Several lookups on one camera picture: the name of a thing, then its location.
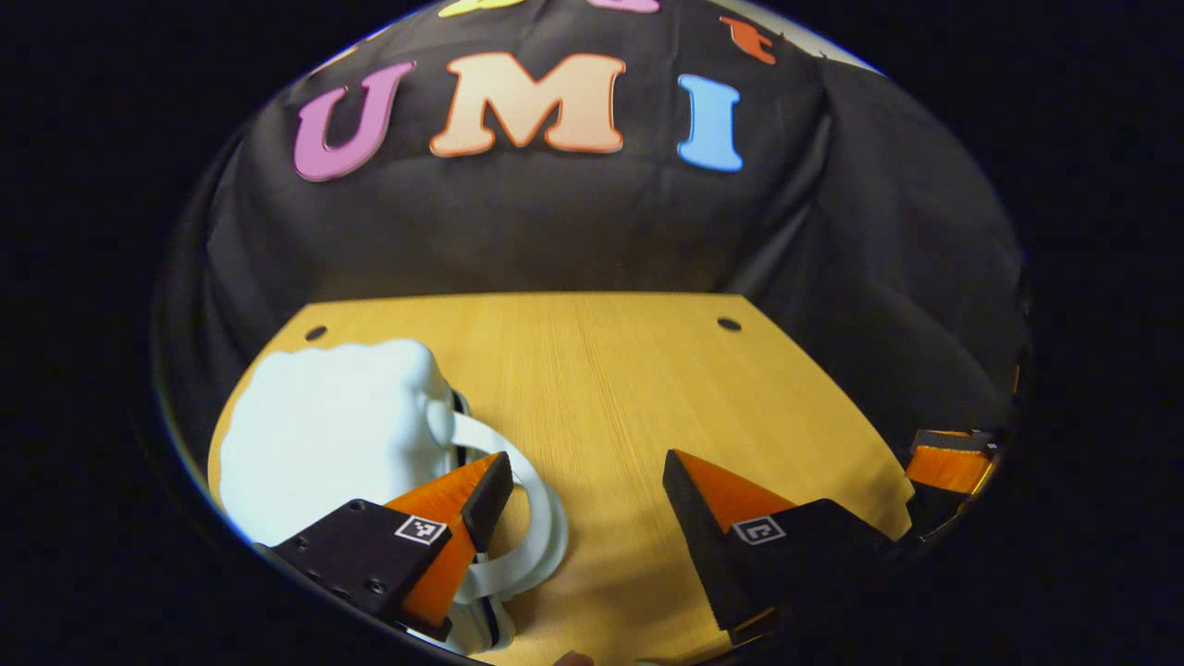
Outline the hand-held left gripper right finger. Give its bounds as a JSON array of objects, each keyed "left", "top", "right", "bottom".
[{"left": 660, "top": 450, "right": 906, "bottom": 647}]

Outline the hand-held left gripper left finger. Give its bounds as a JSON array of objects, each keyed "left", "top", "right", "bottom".
[{"left": 266, "top": 451, "right": 515, "bottom": 643}]

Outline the light blue suitcase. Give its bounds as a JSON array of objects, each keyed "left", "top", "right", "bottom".
[{"left": 217, "top": 338, "right": 571, "bottom": 658}]

